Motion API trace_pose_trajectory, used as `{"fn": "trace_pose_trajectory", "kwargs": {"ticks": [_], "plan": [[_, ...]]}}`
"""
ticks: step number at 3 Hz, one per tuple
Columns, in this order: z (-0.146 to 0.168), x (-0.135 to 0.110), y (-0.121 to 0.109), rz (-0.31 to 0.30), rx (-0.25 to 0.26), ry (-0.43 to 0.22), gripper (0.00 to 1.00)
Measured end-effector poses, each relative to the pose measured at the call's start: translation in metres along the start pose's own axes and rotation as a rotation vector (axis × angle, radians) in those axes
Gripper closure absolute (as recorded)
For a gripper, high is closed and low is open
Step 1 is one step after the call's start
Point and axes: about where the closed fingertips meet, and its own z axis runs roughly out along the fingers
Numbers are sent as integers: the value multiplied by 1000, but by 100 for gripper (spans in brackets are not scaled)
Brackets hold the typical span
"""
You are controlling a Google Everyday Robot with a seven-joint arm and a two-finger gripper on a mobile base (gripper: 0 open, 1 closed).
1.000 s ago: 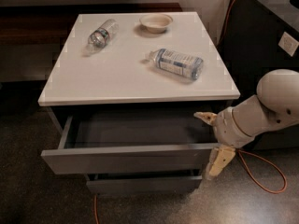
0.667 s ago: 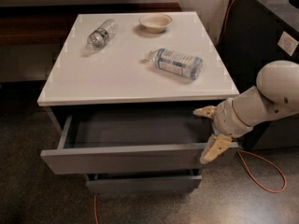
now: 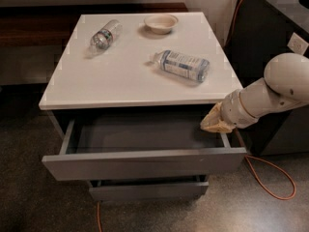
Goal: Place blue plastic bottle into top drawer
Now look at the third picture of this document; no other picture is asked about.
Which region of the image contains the grey cabinet with white top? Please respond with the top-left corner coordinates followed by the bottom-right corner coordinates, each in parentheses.
top-left (38, 12), bottom-right (244, 179)

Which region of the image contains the dark wooden bench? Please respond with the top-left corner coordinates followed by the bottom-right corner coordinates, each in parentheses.
top-left (0, 2), bottom-right (187, 85)

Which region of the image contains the grey drawer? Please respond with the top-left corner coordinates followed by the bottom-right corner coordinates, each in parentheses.
top-left (42, 111), bottom-right (246, 181)
top-left (89, 175), bottom-right (209, 202)

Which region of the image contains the blue label plastic bottle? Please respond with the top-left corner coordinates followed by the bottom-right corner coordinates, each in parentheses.
top-left (150, 50), bottom-right (210, 82)

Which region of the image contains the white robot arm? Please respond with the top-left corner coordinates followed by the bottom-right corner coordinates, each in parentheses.
top-left (200, 53), bottom-right (309, 133)

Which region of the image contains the grey top drawer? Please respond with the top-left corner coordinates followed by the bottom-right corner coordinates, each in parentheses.
top-left (42, 111), bottom-right (246, 181)

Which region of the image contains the white wall outlet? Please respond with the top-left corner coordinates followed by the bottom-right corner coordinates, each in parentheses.
top-left (288, 33), bottom-right (309, 55)

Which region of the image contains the green label plastic bottle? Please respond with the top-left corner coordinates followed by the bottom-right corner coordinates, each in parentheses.
top-left (90, 19), bottom-right (123, 51)

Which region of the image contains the orange extension cable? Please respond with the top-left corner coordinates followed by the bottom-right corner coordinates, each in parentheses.
top-left (96, 0), bottom-right (309, 232)

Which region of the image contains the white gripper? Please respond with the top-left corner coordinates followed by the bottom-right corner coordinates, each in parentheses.
top-left (200, 89), bottom-right (258, 133)

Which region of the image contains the grey bottom drawer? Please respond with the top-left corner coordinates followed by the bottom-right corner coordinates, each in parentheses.
top-left (89, 175), bottom-right (209, 202)

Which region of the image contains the white paper bowl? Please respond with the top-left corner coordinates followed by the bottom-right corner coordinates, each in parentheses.
top-left (144, 14), bottom-right (179, 35)

